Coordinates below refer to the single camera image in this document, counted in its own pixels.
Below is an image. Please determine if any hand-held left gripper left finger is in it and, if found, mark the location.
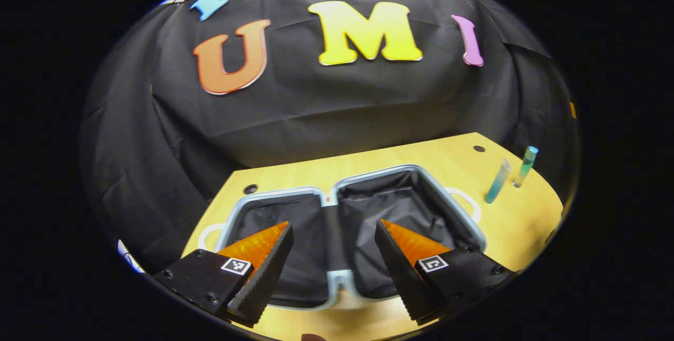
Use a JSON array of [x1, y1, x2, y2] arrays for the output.
[[154, 220, 295, 328]]

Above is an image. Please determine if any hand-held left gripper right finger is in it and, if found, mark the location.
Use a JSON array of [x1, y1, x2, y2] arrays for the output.
[[374, 218, 519, 326]]

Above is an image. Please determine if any light blue suitcase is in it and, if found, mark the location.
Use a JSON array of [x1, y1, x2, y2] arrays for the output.
[[197, 165, 488, 311]]

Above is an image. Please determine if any white blue skincare tube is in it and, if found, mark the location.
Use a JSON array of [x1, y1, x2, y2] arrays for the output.
[[484, 158, 512, 205]]

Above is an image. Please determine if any blue green skincare tube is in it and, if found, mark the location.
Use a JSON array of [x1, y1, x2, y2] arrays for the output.
[[513, 146, 539, 189]]

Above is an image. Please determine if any white blue-edged object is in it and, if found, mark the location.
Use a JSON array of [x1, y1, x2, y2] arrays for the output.
[[118, 240, 144, 274]]

